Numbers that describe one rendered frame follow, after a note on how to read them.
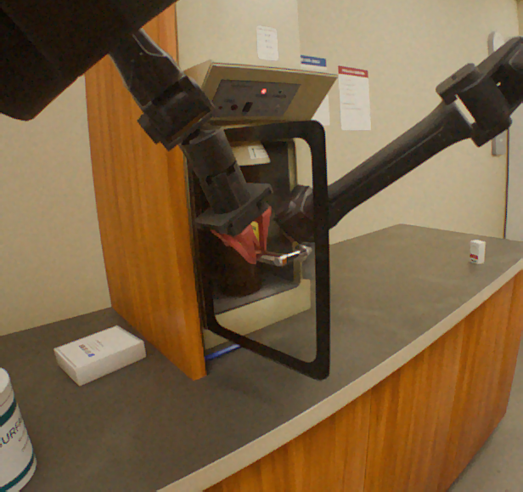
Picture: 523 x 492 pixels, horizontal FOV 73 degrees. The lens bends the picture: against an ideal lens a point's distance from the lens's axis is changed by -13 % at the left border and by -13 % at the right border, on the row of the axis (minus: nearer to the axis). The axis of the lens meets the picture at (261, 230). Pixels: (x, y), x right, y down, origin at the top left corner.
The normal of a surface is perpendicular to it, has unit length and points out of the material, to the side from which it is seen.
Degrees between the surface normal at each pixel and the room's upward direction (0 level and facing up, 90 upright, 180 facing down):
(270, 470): 90
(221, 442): 0
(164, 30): 90
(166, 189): 90
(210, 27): 90
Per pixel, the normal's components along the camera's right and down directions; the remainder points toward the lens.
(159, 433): -0.06, -0.98
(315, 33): 0.62, 0.13
